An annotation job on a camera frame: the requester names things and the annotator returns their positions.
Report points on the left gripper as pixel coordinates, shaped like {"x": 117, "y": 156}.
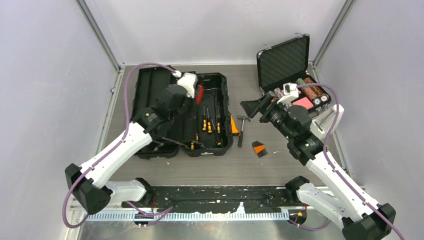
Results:
{"x": 189, "y": 99}

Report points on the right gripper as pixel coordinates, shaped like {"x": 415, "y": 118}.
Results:
{"x": 252, "y": 108}

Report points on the yellow utility knife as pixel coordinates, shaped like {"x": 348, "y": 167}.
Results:
{"x": 234, "y": 129}

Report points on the black plastic toolbox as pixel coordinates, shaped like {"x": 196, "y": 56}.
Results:
{"x": 151, "y": 81}

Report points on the small black screwdriver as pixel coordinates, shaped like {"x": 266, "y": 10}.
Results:
{"x": 241, "y": 135}

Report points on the short stubby screwdriver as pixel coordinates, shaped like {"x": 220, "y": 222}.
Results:
{"x": 197, "y": 145}

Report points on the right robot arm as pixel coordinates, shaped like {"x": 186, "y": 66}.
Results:
{"x": 355, "y": 212}

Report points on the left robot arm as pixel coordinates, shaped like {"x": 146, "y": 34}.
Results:
{"x": 90, "y": 182}

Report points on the orange black brush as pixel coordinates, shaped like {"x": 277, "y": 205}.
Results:
{"x": 259, "y": 149}

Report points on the black poker chip case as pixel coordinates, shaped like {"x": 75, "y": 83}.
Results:
{"x": 283, "y": 63}

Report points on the white stand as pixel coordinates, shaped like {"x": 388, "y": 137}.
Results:
{"x": 321, "y": 124}

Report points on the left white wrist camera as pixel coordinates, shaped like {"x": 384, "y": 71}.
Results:
{"x": 188, "y": 81}

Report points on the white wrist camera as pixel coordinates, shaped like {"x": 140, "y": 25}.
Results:
{"x": 288, "y": 93}
{"x": 188, "y": 81}

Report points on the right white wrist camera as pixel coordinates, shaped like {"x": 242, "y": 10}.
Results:
{"x": 288, "y": 93}

